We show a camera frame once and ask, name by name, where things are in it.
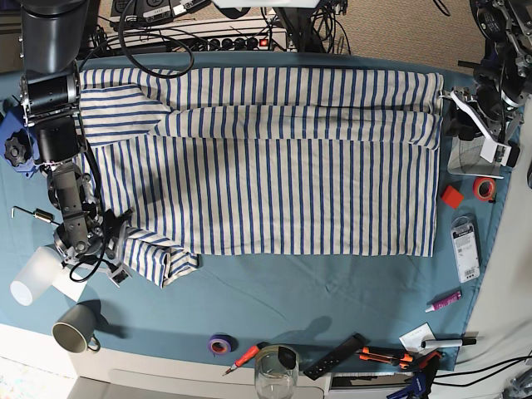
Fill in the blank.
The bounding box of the clear glass jar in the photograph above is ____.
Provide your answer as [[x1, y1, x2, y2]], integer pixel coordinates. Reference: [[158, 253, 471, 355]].
[[254, 344, 299, 399]]

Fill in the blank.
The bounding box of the black hex key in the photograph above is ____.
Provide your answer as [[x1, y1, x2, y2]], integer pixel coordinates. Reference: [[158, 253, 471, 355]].
[[11, 205, 35, 219]]

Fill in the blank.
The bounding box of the black square box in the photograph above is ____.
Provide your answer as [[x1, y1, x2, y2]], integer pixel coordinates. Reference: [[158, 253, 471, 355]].
[[506, 142, 520, 168]]

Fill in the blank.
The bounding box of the clear plastic bit case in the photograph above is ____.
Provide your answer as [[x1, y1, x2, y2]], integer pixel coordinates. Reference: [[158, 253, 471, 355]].
[[451, 215, 480, 283]]

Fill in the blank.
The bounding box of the orange handled screwdriver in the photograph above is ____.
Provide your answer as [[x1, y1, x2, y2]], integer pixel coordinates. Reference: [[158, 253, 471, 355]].
[[224, 342, 268, 376]]

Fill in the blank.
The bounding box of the grey patterned notebook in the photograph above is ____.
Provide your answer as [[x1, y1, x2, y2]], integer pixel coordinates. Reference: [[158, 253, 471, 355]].
[[447, 137, 503, 180]]

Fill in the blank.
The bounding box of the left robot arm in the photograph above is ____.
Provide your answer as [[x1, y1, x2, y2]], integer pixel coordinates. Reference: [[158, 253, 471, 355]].
[[440, 1, 531, 167]]

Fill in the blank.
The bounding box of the white paper card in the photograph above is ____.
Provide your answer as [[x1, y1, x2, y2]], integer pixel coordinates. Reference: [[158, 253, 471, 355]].
[[399, 323, 435, 355]]

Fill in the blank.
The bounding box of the purple tape roll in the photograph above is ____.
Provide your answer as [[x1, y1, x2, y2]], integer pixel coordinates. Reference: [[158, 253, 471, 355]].
[[208, 333, 238, 356]]

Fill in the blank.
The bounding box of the orange black utility knife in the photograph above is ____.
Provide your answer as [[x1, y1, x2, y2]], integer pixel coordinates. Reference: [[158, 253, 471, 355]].
[[356, 347, 413, 369]]

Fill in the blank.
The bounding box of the blue clamp block black knob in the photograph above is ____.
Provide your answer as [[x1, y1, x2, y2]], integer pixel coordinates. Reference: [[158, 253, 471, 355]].
[[1, 106, 39, 179]]

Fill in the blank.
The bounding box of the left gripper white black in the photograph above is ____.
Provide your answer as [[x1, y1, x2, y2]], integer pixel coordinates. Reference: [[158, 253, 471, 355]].
[[438, 87, 514, 165]]

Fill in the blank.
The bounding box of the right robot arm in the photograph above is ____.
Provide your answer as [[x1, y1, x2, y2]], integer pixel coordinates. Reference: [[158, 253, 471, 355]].
[[21, 1, 132, 284]]

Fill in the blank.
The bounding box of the grey ceramic mug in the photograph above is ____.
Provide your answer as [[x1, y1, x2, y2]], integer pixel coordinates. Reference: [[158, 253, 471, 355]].
[[52, 304, 101, 354]]

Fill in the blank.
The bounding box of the red cube block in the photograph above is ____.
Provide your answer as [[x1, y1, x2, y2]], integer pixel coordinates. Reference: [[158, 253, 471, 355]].
[[441, 185, 464, 209]]

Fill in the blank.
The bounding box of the black remote control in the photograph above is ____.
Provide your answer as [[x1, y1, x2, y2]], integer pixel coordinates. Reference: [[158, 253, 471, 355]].
[[303, 333, 368, 381]]

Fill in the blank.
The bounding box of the blue white striped T-shirt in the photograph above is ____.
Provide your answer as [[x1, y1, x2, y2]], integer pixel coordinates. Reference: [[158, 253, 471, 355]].
[[81, 67, 444, 287]]

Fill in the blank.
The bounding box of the black power strip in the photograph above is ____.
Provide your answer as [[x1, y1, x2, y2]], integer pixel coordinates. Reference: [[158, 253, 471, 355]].
[[183, 37, 286, 52]]

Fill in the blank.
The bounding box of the blue black bar clamp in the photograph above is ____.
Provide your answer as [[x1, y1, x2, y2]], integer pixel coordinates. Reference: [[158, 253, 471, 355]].
[[387, 350, 442, 399]]

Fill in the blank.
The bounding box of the red tape roll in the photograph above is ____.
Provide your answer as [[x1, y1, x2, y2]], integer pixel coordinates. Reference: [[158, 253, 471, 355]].
[[473, 176, 496, 203]]

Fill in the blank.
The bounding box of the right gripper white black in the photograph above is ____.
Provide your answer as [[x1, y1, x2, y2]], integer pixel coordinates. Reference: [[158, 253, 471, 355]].
[[97, 209, 132, 288]]

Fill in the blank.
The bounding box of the teal table cloth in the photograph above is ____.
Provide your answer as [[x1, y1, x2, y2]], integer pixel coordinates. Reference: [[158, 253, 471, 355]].
[[1, 52, 510, 365]]

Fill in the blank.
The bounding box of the purple glue tube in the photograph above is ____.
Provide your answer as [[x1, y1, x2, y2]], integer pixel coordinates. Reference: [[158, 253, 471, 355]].
[[425, 290, 461, 313]]

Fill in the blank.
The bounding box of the white marker pen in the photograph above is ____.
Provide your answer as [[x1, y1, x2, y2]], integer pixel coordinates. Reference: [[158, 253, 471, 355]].
[[421, 337, 477, 349]]

